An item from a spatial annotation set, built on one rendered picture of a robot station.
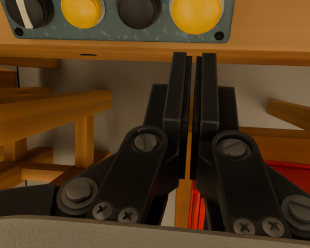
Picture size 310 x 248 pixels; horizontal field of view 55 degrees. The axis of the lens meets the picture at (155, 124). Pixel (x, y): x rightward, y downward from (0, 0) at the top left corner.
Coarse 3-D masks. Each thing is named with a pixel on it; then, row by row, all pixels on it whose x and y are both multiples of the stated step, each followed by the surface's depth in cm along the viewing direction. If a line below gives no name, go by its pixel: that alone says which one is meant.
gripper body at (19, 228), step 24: (24, 216) 6; (48, 216) 6; (0, 240) 5; (24, 240) 5; (48, 240) 5; (72, 240) 5; (96, 240) 5; (120, 240) 5; (144, 240) 5; (168, 240) 5; (192, 240) 5; (216, 240) 5; (240, 240) 5; (264, 240) 5; (288, 240) 6
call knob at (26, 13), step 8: (8, 0) 18; (16, 0) 18; (24, 0) 18; (32, 0) 18; (40, 0) 18; (8, 8) 18; (16, 8) 18; (24, 8) 18; (32, 8) 18; (40, 8) 18; (48, 8) 19; (16, 16) 19; (24, 16) 18; (32, 16) 18; (40, 16) 18; (48, 16) 19; (24, 24) 19; (32, 24) 19; (40, 24) 19
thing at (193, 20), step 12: (180, 0) 17; (192, 0) 17; (204, 0) 17; (216, 0) 17; (180, 12) 17; (192, 12) 17; (204, 12) 17; (216, 12) 17; (180, 24) 18; (192, 24) 18; (204, 24) 17
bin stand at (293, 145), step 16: (192, 112) 56; (272, 112) 101; (288, 112) 84; (304, 112) 72; (240, 128) 35; (256, 128) 35; (272, 128) 36; (304, 128) 72; (272, 144) 31; (288, 144) 31; (304, 144) 31; (288, 160) 31; (304, 160) 31; (176, 192) 33; (176, 208) 33; (176, 224) 34
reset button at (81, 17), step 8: (64, 0) 18; (72, 0) 17; (80, 0) 17; (88, 0) 17; (96, 0) 18; (64, 8) 18; (72, 8) 18; (80, 8) 18; (88, 8) 18; (96, 8) 18; (64, 16) 18; (72, 16) 18; (80, 16) 18; (88, 16) 18; (96, 16) 18; (72, 24) 19; (80, 24) 18; (88, 24) 18
